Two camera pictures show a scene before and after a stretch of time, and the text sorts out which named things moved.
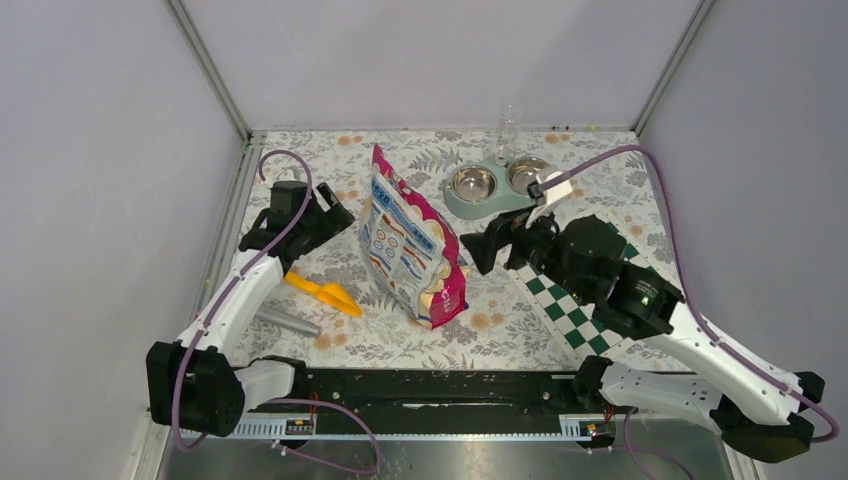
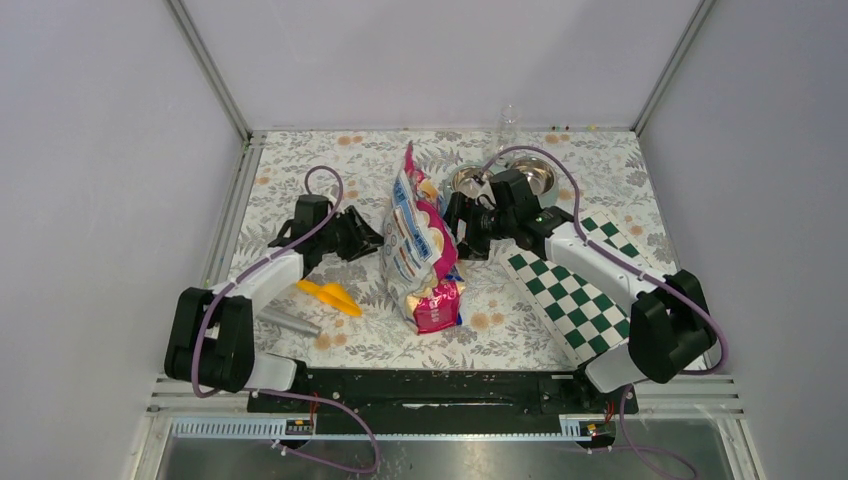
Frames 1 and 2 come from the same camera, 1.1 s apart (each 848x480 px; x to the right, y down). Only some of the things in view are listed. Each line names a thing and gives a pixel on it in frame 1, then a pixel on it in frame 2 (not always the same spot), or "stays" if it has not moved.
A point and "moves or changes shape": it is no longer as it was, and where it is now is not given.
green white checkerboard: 583,334 stays
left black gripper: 333,220 → 372,239
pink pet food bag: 410,245 moves or changes shape
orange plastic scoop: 332,295 stays
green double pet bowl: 473,190 stays
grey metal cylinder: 289,321 stays
